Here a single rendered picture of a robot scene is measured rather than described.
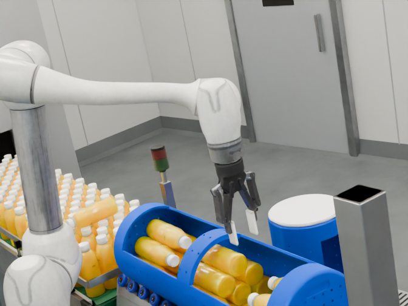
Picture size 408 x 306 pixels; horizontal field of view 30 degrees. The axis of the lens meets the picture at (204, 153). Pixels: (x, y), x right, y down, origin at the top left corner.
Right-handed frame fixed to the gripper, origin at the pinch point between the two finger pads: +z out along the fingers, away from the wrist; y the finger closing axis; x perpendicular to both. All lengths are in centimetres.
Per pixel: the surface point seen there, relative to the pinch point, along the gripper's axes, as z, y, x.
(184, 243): 17.4, 3.8, 40.8
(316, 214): 31, 59, 40
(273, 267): 24.5, 17.6, 14.1
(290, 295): 11.9, -3.3, -20.3
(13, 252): 43, -19, 154
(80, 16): 0, 213, 527
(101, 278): 36, -11, 81
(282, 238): 36, 47, 47
